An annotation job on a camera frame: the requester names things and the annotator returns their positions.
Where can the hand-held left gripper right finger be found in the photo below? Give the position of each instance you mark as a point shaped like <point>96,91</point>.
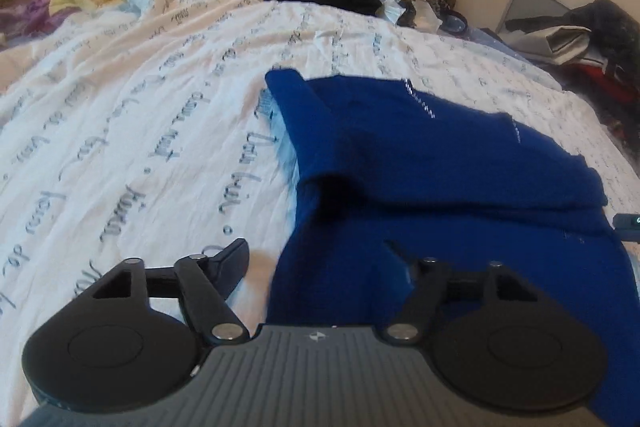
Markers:
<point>430,277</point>

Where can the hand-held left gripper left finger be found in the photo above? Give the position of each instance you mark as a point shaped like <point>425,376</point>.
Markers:
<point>227,264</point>

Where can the blue knitted sweater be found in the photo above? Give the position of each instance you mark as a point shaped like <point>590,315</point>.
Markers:
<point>425,147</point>

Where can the pile of dark clothes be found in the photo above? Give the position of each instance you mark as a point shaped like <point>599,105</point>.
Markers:
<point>600,22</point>

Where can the white script-printed bed sheet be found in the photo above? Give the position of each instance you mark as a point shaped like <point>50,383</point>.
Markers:
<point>150,107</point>

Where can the grey flat board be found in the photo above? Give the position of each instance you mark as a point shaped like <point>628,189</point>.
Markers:
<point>535,2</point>

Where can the purple cloth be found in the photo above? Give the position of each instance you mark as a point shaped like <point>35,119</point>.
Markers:
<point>25,14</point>

